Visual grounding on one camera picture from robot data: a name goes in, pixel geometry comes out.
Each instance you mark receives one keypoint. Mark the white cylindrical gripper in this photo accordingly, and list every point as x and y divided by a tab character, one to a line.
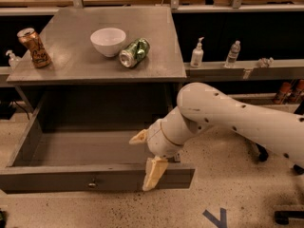
157	141

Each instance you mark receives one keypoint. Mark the grey top drawer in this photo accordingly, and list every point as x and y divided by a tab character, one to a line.
67	148

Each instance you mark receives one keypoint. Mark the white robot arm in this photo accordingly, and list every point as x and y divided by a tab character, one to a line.
200	106

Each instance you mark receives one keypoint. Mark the grey drawer cabinet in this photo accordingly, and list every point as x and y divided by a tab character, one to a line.
83	90

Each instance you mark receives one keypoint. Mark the crushed green soda can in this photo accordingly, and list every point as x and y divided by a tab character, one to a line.
134	53

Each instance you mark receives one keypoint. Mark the white pump dispenser bottle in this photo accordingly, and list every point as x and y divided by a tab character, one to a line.
197	54

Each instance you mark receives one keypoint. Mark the white ceramic bowl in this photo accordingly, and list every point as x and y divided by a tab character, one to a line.
108	41

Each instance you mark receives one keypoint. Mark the clear water bottle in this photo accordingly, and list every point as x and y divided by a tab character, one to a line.
232	54

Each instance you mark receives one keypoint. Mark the crumpled foil wrapper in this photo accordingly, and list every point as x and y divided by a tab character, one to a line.
265	62

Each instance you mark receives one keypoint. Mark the black chair base caster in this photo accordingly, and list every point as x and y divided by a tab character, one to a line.
282	217

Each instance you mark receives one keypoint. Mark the orange bottles under shelf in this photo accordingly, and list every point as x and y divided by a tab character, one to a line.
289	93

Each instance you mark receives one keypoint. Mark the small clear pump bottle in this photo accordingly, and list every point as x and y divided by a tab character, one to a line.
13	59

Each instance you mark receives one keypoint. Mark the orange soda can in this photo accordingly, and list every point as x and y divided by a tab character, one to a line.
31	40

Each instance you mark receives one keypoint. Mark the grey wall ledge shelf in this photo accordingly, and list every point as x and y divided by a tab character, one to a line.
246	71

